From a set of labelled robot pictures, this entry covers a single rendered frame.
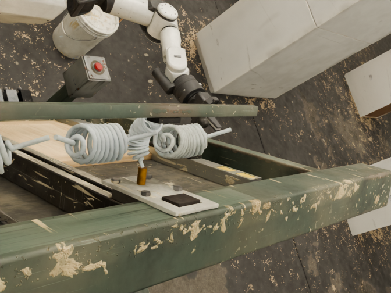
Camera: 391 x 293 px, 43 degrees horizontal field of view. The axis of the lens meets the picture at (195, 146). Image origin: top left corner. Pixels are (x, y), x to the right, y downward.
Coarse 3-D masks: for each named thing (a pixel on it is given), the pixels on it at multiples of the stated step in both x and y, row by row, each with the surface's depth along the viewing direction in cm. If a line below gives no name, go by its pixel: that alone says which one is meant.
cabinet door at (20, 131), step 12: (48, 120) 191; (0, 132) 160; (12, 132) 163; (24, 132) 165; (36, 132) 167; (48, 132) 170; (60, 132) 173; (36, 144) 150; (48, 144) 152; (60, 144) 154; (60, 156) 137; (132, 156) 150; (144, 156) 154
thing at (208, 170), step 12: (60, 120) 191; (72, 120) 185; (156, 156) 154; (180, 168) 147; (192, 168) 144; (204, 168) 141; (216, 168) 138; (216, 180) 138; (228, 180) 135; (240, 180) 132; (252, 180) 130
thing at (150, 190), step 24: (144, 120) 82; (168, 120) 80; (144, 144) 86; (24, 168) 110; (48, 168) 104; (72, 168) 106; (144, 168) 87; (48, 192) 104; (72, 192) 98; (96, 192) 92; (120, 192) 88; (144, 192) 81; (168, 192) 85
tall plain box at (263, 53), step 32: (256, 0) 380; (288, 0) 360; (320, 0) 342; (352, 0) 326; (384, 0) 333; (224, 32) 403; (256, 32) 380; (288, 32) 360; (320, 32) 354; (352, 32) 370; (384, 32) 388; (224, 64) 403; (256, 64) 381; (288, 64) 397; (320, 64) 417; (256, 96) 451
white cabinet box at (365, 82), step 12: (372, 60) 591; (384, 60) 581; (348, 72) 613; (360, 72) 602; (372, 72) 591; (384, 72) 581; (348, 84) 613; (360, 84) 602; (372, 84) 591; (384, 84) 582; (360, 96) 602; (372, 96) 592; (384, 96) 582; (360, 108) 602; (372, 108) 592; (384, 108) 595
